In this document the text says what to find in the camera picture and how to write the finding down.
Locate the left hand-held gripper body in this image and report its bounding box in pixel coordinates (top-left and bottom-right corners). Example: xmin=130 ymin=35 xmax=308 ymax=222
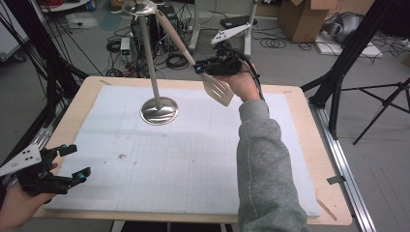
xmin=0 ymin=143 xmax=74 ymax=198

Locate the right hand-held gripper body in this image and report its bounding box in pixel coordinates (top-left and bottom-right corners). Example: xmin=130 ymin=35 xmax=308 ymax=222
xmin=206 ymin=22 xmax=251 ymax=77

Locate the beige slotted spatula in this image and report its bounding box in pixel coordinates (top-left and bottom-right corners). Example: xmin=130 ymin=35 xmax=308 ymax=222
xmin=155 ymin=9 xmax=235 ymax=107

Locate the metal utensil stand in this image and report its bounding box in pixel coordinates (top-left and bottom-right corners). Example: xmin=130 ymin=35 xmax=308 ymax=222
xmin=110 ymin=0 xmax=180 ymax=126

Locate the person's right hand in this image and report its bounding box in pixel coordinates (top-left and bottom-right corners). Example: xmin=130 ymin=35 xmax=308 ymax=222
xmin=214 ymin=62 xmax=262 ymax=104

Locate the person's left hand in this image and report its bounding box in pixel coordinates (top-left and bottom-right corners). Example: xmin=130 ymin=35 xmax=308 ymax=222
xmin=0 ymin=162 xmax=60 ymax=232

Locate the white stand leg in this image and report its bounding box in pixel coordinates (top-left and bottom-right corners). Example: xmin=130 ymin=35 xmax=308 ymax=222
xmin=243 ymin=0 xmax=259 ymax=62
xmin=188 ymin=0 xmax=203 ymax=54

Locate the black flat box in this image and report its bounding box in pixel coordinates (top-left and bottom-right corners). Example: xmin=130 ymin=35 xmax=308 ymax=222
xmin=220 ymin=14 xmax=258 ymax=31

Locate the black computer tower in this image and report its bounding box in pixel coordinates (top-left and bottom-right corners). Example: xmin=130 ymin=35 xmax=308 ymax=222
xmin=157 ymin=4 xmax=180 ymax=52

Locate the small white box green light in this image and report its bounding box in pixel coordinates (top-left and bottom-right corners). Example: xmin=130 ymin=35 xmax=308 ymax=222
xmin=120 ymin=37 xmax=132 ymax=56

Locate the white grid mat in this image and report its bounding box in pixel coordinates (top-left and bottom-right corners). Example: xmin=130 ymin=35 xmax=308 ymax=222
xmin=44 ymin=84 xmax=322 ymax=218

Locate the cardboard box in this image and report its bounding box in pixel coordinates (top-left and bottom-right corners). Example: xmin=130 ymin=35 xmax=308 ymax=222
xmin=278 ymin=0 xmax=339 ymax=44

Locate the grey rounded device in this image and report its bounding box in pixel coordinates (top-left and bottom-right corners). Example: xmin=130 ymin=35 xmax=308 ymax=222
xmin=322 ymin=12 xmax=364 ymax=44

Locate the clear plastic bag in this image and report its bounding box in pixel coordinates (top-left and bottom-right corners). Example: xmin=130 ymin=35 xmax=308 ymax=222
xmin=66 ymin=12 xmax=100 ymax=30

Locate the white cabinet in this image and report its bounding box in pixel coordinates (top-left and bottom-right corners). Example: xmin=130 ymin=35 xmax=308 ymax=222
xmin=0 ymin=0 xmax=31 ymax=62

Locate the white flat board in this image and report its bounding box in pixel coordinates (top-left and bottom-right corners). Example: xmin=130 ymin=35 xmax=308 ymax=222
xmin=313 ymin=32 xmax=385 ymax=59

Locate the white round table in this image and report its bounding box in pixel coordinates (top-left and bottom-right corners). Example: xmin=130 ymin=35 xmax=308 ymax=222
xmin=40 ymin=0 xmax=93 ymax=14

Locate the black tripod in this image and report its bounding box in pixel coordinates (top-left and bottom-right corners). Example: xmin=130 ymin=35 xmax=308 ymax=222
xmin=340 ymin=76 xmax=410 ymax=146

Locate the aluminium rail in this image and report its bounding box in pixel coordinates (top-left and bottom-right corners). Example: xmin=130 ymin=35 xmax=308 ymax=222
xmin=308 ymin=101 xmax=377 ymax=232
xmin=28 ymin=105 xmax=63 ymax=154

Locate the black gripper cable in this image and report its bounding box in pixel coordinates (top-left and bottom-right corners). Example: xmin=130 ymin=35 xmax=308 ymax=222
xmin=237 ymin=50 xmax=271 ymax=112

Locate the thin coiled black cable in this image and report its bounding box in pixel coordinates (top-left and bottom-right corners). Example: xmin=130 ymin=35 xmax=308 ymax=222
xmin=259 ymin=37 xmax=287 ymax=50

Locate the black frame post with cables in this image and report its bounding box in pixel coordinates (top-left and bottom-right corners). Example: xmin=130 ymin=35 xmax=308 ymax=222
xmin=0 ymin=0 xmax=90 ymax=129

